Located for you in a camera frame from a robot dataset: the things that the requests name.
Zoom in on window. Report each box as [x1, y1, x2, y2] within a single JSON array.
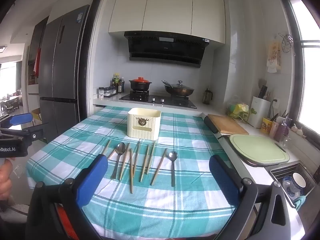
[[285, 0, 320, 153]]

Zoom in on cardboard box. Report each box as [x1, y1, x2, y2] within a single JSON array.
[[30, 108, 42, 122]]

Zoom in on white wall cabinet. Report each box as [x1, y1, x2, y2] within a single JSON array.
[[108, 0, 227, 45]]

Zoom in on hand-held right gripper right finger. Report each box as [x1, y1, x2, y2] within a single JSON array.
[[209, 154, 299, 240]]

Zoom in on grey refrigerator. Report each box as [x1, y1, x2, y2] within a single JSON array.
[[38, 4, 90, 144]]

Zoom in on white knife holder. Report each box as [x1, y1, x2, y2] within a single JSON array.
[[250, 95, 272, 128]]

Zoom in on brown wall cabinet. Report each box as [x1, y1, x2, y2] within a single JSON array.
[[27, 16, 49, 85]]

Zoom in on wooden cutting board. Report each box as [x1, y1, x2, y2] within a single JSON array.
[[207, 114, 250, 135]]

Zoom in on person's left hand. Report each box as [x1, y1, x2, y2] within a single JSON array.
[[0, 159, 13, 201]]

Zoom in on red hanging cloth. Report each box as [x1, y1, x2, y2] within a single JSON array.
[[34, 48, 41, 77]]

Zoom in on yellow printed cup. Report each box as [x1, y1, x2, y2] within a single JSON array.
[[261, 117, 273, 133]]

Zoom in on black gas hob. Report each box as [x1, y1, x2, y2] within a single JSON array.
[[119, 92, 197, 109]]

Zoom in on wok with glass lid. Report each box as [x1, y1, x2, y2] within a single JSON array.
[[162, 80, 195, 97]]

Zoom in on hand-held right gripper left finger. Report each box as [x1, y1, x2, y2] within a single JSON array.
[[26, 154, 108, 240]]

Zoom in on yellow green plastic bags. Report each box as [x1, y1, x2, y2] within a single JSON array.
[[226, 102, 250, 119]]

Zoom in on teal checked tablecloth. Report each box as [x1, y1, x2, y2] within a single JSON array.
[[26, 106, 254, 240]]

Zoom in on black oblong pad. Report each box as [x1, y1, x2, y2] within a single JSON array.
[[204, 116, 220, 134]]

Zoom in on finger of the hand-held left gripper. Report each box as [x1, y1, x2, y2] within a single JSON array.
[[0, 112, 33, 130], [21, 123, 49, 147]]

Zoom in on silver metal spoon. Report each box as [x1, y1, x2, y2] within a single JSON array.
[[168, 151, 178, 187], [111, 142, 127, 180]]

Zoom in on cream utensil holder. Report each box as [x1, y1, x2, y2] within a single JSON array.
[[127, 107, 162, 141]]

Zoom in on dark glass pitcher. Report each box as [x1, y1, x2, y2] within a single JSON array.
[[202, 88, 212, 105]]

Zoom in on purple soap bottle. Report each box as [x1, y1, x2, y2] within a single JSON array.
[[275, 117, 292, 142]]

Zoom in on blue white patterned bowl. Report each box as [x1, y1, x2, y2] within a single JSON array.
[[282, 176, 304, 196]]

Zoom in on printed hanging wall cloth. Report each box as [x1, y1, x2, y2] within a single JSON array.
[[266, 40, 282, 73]]

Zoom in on garlic bulbs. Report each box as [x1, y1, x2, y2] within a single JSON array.
[[291, 124, 304, 137]]

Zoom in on light green cutting board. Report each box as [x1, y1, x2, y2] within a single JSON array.
[[229, 134, 290, 167]]

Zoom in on teal dishcloth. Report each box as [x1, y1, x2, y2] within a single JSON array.
[[294, 195, 307, 209]]

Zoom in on black clay pot red lid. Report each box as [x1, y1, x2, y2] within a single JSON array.
[[129, 77, 153, 92]]

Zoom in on dining furniture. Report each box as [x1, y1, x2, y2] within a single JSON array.
[[0, 95, 20, 113]]

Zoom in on steel sink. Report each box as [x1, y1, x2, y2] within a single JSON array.
[[269, 163, 318, 205]]

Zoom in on black range hood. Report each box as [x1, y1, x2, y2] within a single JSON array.
[[124, 31, 211, 68]]

